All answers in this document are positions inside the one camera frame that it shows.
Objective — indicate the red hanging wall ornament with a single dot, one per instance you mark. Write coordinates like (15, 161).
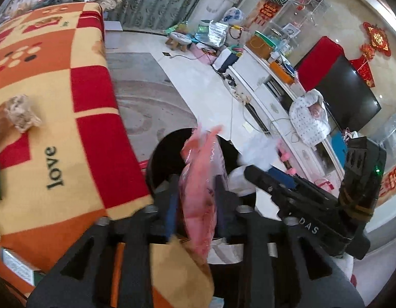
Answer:
(361, 67)

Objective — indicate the red gold wall decoration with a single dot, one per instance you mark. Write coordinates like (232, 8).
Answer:
(393, 179)

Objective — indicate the white navy box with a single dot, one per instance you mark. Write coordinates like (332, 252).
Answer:
(225, 61)

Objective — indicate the orange box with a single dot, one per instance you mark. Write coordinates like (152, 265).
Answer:
(281, 72)

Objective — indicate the red cloth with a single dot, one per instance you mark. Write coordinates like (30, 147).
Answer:
(319, 54)

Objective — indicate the beige crumpled paper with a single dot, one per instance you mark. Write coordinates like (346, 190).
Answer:
(23, 114)

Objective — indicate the white power strip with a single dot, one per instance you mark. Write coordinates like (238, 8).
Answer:
(239, 96)

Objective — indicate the grey floor rug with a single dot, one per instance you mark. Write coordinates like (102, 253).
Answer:
(137, 102)

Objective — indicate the red knot wall ornament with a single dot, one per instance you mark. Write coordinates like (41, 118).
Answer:
(377, 38)

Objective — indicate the black trash bin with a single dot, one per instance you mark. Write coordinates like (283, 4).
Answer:
(166, 154)

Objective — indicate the small green box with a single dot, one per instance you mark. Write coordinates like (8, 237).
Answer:
(17, 264)

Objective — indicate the black television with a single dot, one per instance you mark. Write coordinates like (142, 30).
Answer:
(345, 93)

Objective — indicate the white dotted bag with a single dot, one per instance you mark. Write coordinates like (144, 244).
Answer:
(308, 125)

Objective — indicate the small wooden stool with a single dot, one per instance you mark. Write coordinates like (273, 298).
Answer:
(178, 38)

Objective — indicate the silver foil bag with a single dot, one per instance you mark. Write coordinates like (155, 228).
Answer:
(217, 33)

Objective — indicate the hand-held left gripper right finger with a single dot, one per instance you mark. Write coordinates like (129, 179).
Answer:
(221, 215)

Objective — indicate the white blue plastic bag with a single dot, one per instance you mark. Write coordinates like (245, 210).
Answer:
(233, 16)

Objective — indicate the red orange printed blanket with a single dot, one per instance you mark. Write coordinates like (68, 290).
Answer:
(41, 70)

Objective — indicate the green patterned curtain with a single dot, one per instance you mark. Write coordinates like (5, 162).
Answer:
(153, 0)

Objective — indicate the white television cabinet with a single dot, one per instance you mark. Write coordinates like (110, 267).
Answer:
(265, 99)

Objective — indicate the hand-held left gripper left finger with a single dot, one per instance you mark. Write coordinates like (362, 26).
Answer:
(170, 221)

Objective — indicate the brown paper bag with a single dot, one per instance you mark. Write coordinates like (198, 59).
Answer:
(259, 46)

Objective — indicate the clear acrylic shelf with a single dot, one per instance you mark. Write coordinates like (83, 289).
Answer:
(300, 16)

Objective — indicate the red hanging decoration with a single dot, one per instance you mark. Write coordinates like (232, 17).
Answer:
(268, 11)

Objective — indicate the pink plastic bag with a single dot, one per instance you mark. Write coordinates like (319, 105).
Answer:
(198, 199)

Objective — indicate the white tissue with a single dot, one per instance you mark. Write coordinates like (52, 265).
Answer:
(257, 150)

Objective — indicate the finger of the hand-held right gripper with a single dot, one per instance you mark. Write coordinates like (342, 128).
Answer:
(286, 177)
(265, 183)

